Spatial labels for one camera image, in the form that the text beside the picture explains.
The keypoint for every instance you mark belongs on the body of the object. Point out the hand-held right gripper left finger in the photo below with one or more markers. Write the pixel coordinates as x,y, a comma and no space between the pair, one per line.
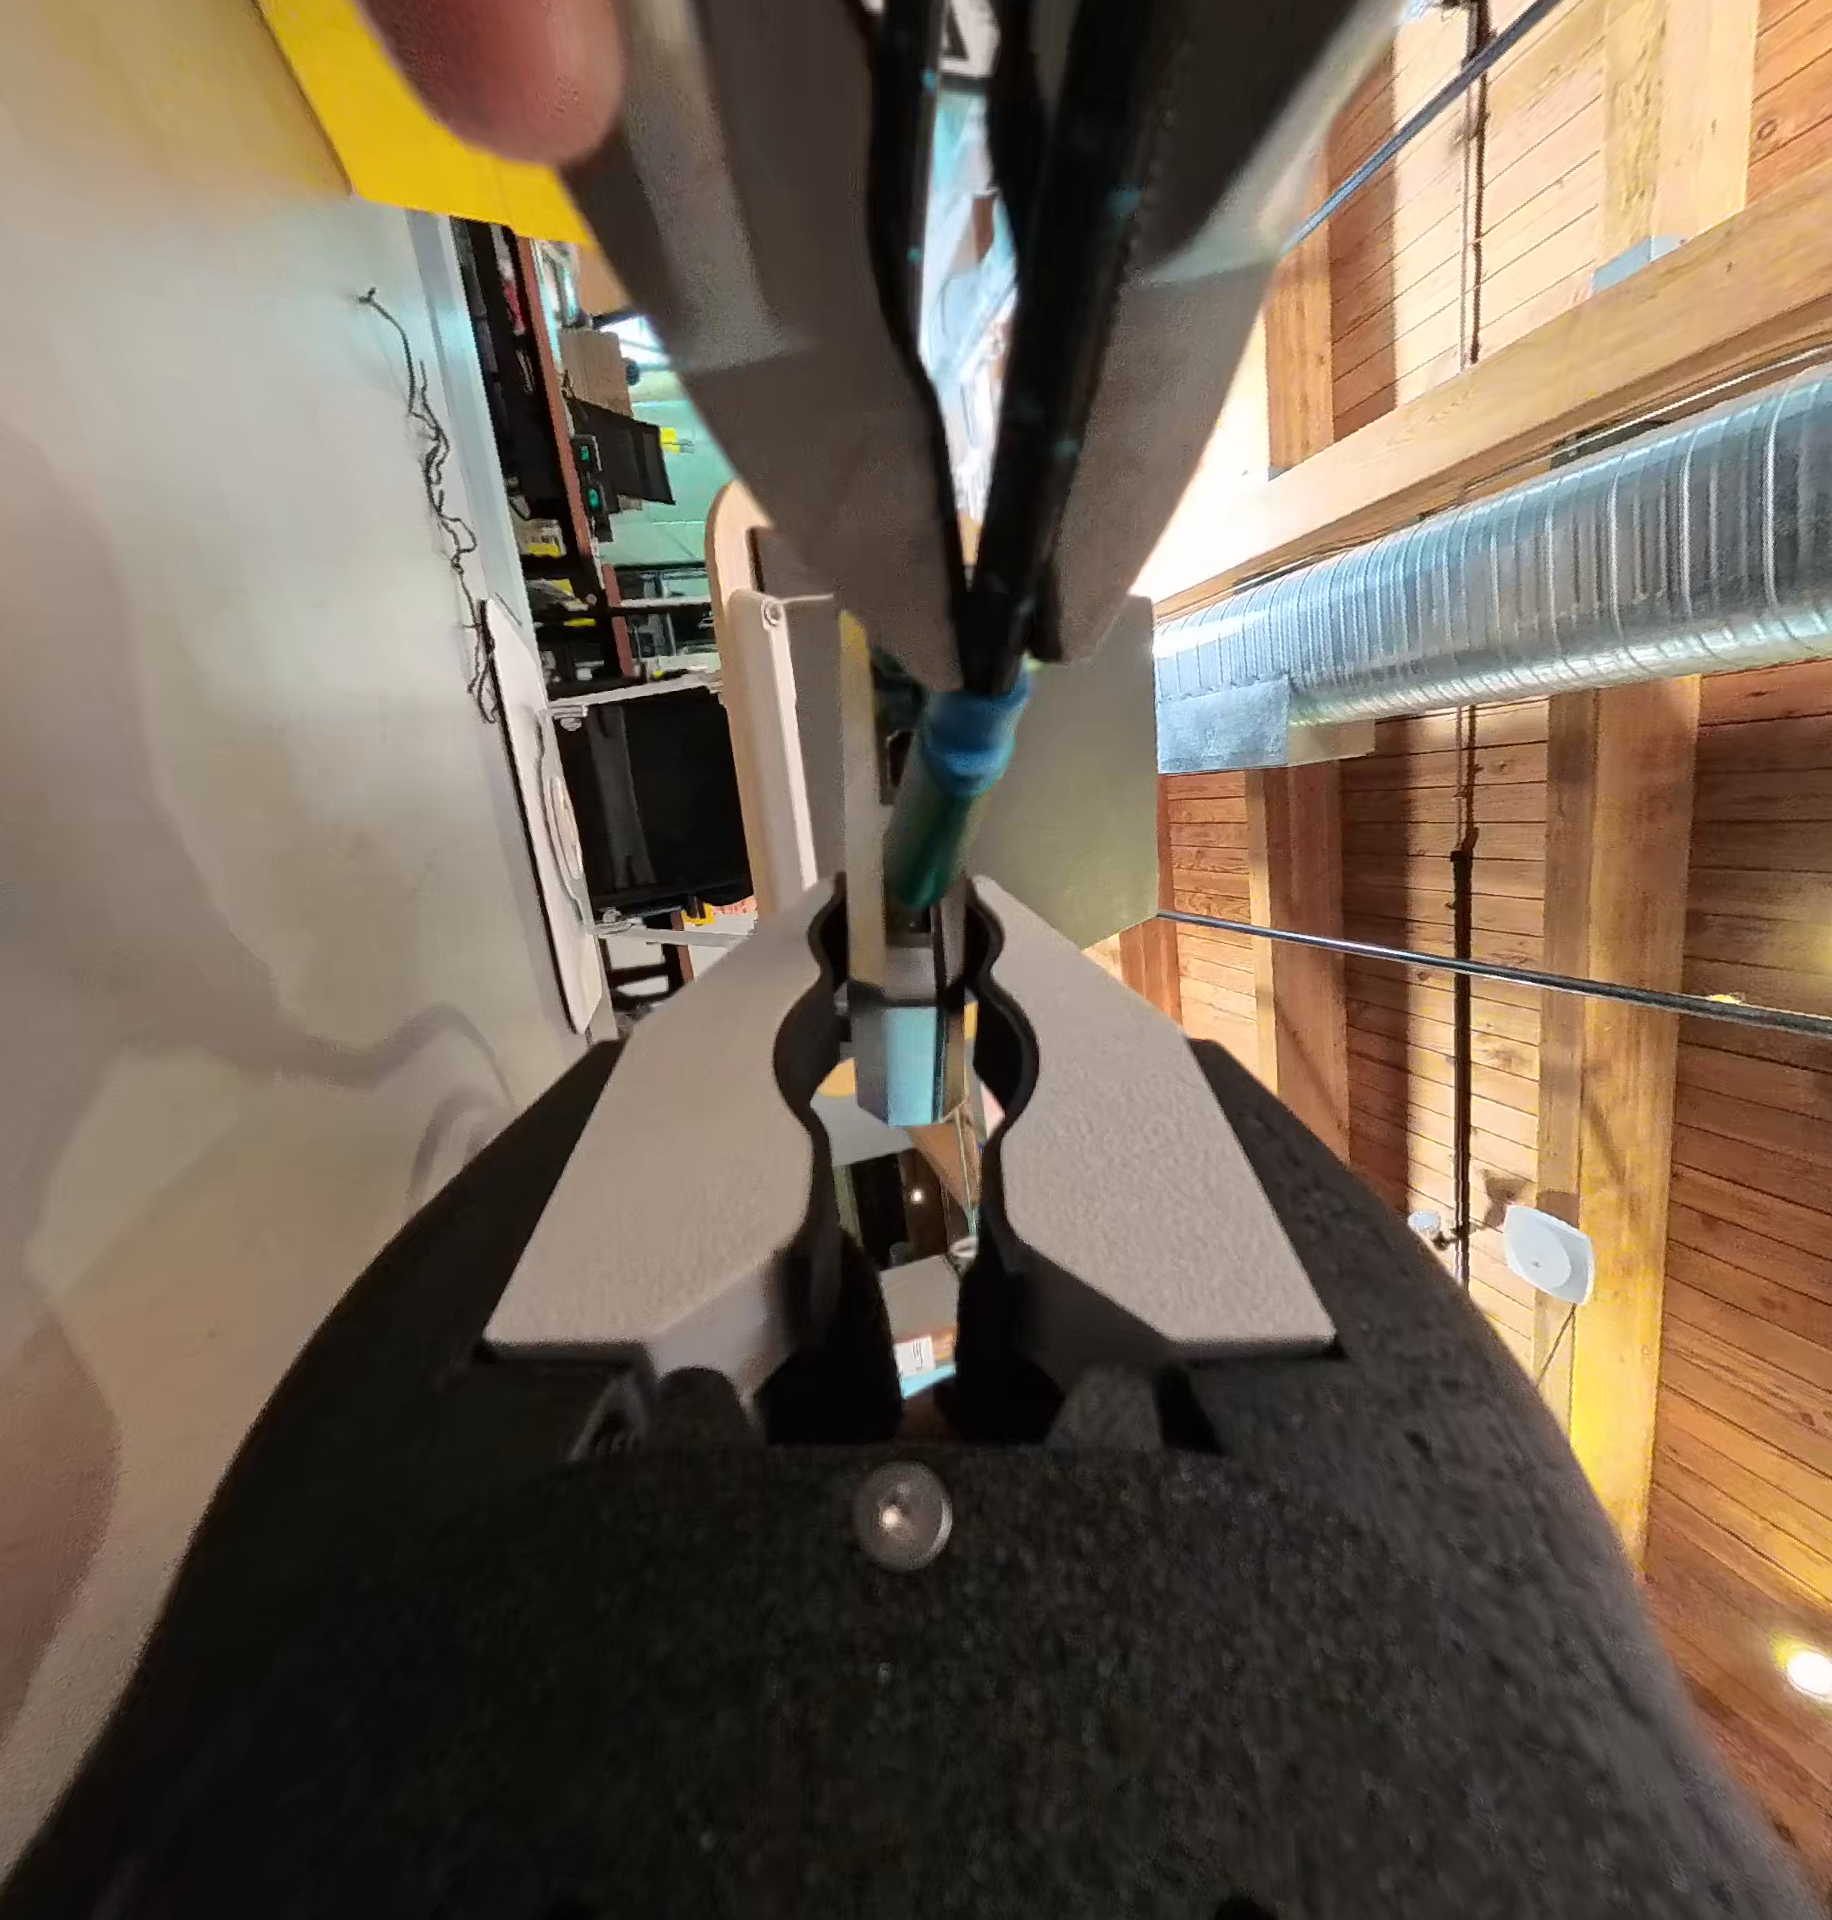
646,1197

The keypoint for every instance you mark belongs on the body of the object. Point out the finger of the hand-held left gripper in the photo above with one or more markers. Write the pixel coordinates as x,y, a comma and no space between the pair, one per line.
765,303
1185,303

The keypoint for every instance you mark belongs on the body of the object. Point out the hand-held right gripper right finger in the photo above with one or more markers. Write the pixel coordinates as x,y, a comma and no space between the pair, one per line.
1172,1197

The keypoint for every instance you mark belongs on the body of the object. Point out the yellow plastic bin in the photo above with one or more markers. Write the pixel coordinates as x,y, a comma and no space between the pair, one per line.
405,137

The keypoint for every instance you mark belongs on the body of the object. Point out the person's left hand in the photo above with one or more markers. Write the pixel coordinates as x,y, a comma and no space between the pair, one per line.
497,66

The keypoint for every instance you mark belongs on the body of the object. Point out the white panel stand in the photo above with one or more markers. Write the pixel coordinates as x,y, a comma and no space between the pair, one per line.
540,840

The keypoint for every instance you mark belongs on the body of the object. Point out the white round wall device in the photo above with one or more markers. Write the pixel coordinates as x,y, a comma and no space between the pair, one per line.
1550,1253

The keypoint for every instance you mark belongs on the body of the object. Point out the silver ventilation duct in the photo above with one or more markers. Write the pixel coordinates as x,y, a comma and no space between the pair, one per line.
1576,587

